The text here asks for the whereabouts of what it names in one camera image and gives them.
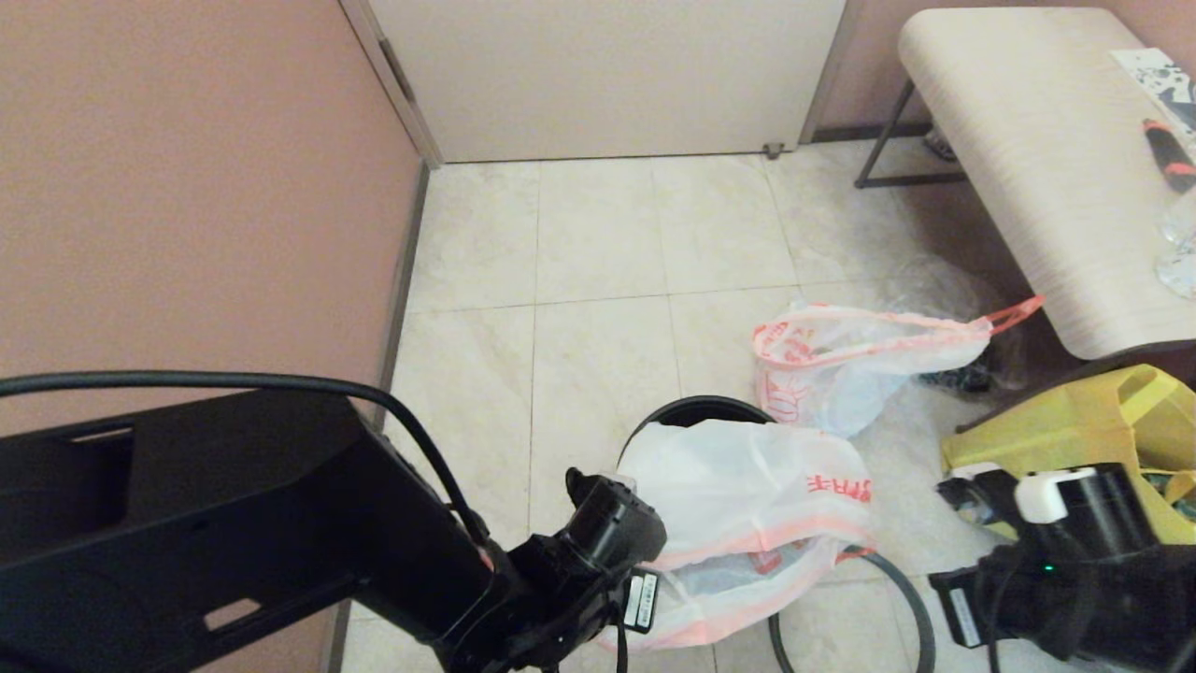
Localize white trash bag red print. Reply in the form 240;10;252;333
598;419;876;652

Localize grey bin ring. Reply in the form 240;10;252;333
768;547;935;673

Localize used white drawstring trash bag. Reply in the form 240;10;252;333
752;297;1046;440

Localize yellow plastic shopping bag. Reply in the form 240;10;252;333
942;365;1196;548

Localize black trash bin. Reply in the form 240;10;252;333
619;395;776;459

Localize clear plastic bag dark contents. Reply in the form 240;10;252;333
883;255;1024;394

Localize clear crumpled plastic wrap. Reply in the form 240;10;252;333
1155;187;1196;300

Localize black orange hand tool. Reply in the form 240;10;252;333
1142;118;1196;193

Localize beige wooden table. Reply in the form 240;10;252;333
899;7;1196;361

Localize black white printed paper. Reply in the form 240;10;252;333
1110;47;1196;136

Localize white door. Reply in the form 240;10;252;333
369;0;847;164

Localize long black arm cable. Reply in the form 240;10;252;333
0;371;491;552

